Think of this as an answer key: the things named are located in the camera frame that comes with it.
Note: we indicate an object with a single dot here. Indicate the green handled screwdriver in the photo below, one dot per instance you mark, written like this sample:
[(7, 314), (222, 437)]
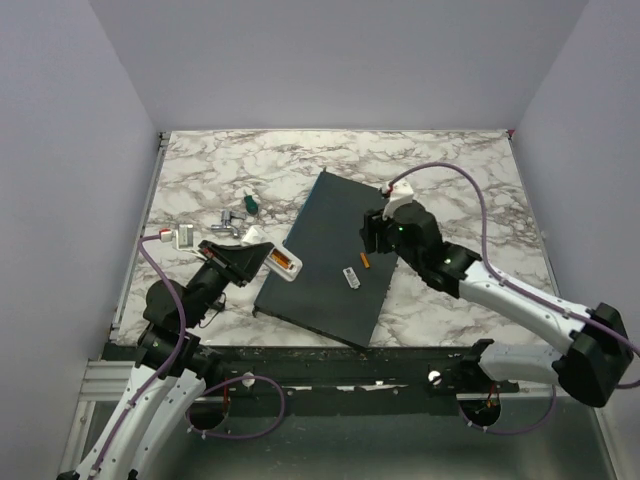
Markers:
[(251, 205)]

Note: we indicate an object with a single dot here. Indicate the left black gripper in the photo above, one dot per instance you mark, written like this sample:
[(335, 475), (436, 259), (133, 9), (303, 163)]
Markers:
[(237, 263)]

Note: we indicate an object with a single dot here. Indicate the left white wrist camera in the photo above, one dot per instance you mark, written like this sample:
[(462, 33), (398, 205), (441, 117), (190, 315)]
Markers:
[(180, 236)]

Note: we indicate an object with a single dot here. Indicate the dark flat metal box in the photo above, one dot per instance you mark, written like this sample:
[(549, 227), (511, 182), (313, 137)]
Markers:
[(325, 237)]

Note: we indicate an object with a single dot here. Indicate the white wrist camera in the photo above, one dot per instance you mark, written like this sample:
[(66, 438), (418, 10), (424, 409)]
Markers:
[(180, 236), (399, 194)]

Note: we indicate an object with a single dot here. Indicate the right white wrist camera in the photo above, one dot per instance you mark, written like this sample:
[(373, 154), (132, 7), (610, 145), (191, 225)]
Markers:
[(399, 194)]

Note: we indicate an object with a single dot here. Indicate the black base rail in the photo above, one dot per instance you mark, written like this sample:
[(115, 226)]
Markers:
[(332, 381)]

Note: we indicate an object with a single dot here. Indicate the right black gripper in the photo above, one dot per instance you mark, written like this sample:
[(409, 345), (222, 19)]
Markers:
[(374, 223)]

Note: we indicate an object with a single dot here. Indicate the white remote control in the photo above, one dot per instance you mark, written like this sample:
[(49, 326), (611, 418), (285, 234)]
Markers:
[(256, 235)]

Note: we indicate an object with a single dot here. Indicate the chrome metal fitting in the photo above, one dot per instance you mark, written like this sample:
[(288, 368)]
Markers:
[(226, 223)]

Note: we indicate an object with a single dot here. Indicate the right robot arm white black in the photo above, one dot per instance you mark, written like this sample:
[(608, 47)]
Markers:
[(585, 351)]

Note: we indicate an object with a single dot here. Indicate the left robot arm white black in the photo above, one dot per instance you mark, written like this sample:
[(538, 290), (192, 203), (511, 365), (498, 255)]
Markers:
[(168, 373)]

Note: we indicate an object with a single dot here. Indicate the orange battery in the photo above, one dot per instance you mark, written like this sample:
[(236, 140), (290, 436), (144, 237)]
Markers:
[(281, 259), (365, 260)]

